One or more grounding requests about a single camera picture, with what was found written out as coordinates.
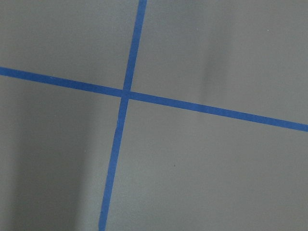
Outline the brown paper table cover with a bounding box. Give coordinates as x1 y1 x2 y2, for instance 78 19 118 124
0 0 308 231

